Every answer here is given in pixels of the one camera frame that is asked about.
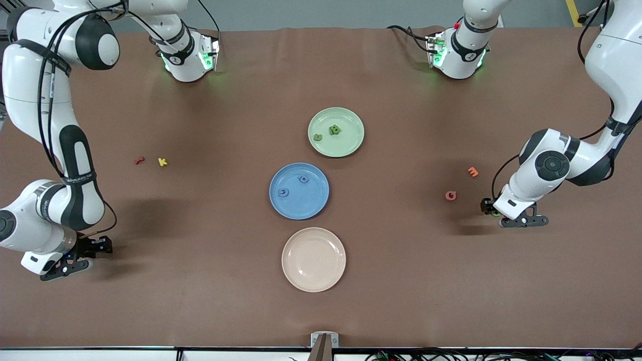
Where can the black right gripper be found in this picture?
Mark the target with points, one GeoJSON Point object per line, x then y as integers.
{"type": "Point", "coordinates": [90, 246]}

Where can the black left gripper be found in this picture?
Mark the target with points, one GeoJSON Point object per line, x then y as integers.
{"type": "Point", "coordinates": [487, 205]}

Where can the green foam letter B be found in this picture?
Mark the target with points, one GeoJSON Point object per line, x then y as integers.
{"type": "Point", "coordinates": [336, 131]}

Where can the blue foam letter G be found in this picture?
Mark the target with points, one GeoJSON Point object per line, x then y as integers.
{"type": "Point", "coordinates": [280, 193]}

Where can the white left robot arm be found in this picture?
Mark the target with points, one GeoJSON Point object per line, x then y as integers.
{"type": "Point", "coordinates": [551, 165]}

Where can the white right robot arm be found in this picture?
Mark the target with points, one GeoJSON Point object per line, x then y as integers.
{"type": "Point", "coordinates": [30, 100]}

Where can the pink letter G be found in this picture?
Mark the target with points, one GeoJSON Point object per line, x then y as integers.
{"type": "Point", "coordinates": [447, 196]}

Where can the brown table cover sheet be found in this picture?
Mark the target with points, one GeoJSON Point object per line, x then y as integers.
{"type": "Point", "coordinates": [200, 301]}

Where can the green plate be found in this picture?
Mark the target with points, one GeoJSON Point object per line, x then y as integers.
{"type": "Point", "coordinates": [346, 143]}

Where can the beige plate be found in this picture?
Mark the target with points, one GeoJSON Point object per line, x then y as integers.
{"type": "Point", "coordinates": [313, 259]}

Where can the blue plate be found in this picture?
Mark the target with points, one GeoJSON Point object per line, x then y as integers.
{"type": "Point", "coordinates": [301, 203]}

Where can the white table edge rail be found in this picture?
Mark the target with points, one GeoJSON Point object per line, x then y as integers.
{"type": "Point", "coordinates": [100, 355]}

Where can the grey metal bracket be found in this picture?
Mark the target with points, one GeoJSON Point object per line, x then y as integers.
{"type": "Point", "coordinates": [316, 341]}

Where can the tan wedge post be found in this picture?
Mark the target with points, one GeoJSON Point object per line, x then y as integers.
{"type": "Point", "coordinates": [321, 353]}

